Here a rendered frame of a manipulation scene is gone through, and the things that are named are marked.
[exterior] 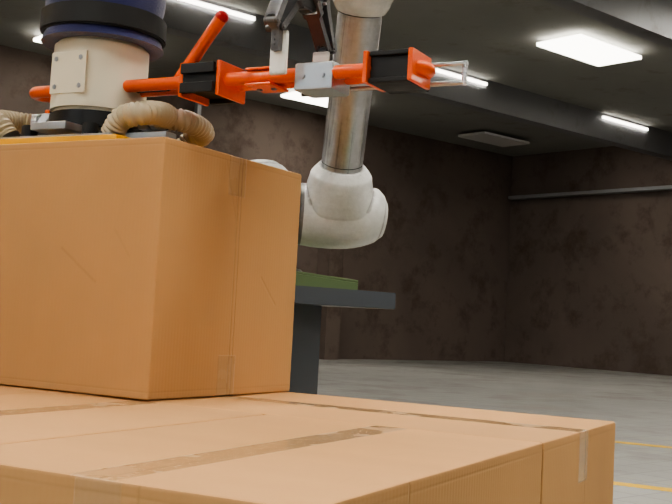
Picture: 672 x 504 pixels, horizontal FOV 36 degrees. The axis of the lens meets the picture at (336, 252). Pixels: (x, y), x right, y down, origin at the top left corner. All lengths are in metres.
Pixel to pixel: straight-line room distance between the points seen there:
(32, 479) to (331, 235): 1.67
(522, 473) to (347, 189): 1.34
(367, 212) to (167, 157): 0.98
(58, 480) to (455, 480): 0.38
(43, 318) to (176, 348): 0.24
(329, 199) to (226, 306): 0.80
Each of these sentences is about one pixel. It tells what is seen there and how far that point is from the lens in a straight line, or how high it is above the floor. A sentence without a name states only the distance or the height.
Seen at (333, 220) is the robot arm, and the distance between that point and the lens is 2.51.
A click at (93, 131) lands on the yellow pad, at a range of 1.84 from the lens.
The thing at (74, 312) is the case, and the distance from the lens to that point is 1.71.
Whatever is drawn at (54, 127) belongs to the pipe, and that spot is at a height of 0.98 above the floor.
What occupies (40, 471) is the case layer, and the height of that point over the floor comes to 0.54.
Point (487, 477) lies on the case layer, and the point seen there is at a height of 0.52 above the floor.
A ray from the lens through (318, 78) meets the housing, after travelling 1.69.
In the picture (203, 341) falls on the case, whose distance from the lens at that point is 1.70.
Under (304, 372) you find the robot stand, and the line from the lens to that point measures 2.51.
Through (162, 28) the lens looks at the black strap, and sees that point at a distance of 1.97.
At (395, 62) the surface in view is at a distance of 1.63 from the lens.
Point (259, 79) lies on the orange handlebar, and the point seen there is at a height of 1.07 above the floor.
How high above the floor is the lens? 0.68
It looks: 4 degrees up
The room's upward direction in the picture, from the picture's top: 3 degrees clockwise
